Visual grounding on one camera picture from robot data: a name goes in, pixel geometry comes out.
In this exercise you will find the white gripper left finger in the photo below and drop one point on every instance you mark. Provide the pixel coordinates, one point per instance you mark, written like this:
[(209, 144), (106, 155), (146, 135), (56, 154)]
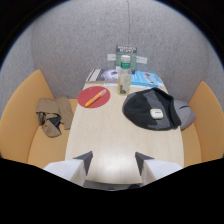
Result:
[(74, 167)]

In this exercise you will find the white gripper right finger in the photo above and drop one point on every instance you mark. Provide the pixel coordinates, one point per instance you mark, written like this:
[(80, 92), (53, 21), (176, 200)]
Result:
[(154, 169)]

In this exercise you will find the white AirPods case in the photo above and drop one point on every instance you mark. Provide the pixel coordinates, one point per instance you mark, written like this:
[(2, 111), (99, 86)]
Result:
[(156, 113)]

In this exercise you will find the tan crumpled jacket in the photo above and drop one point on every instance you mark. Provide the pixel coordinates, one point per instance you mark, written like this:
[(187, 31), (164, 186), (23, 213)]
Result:
[(53, 115)]

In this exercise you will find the orange bench seat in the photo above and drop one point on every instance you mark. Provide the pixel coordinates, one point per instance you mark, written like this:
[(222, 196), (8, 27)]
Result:
[(205, 126), (30, 126)]

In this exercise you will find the grey black knit beanie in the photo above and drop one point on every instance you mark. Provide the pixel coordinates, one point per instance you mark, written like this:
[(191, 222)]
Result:
[(150, 108)]

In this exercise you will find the orange yellow marker pen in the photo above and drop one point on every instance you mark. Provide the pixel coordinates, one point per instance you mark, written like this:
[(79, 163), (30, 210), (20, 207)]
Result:
[(95, 98)]

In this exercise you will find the red round coaster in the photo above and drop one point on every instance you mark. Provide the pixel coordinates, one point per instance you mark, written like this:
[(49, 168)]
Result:
[(93, 97)]

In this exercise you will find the blue book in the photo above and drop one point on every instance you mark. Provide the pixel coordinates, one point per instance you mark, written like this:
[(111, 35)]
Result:
[(146, 78)]

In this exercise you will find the clear plastic bottle green cap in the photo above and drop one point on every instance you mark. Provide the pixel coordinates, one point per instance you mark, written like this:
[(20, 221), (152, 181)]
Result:
[(124, 77)]

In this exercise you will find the black and white magazine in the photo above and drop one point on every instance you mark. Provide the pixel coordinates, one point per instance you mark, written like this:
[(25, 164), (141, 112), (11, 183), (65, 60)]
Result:
[(101, 75)]

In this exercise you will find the dark green sign card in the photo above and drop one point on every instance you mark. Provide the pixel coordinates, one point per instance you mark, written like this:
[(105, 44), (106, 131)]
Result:
[(126, 53)]

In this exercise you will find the white wall socket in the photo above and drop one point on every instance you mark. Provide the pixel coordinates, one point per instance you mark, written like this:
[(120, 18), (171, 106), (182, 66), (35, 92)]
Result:
[(141, 59), (111, 57)]

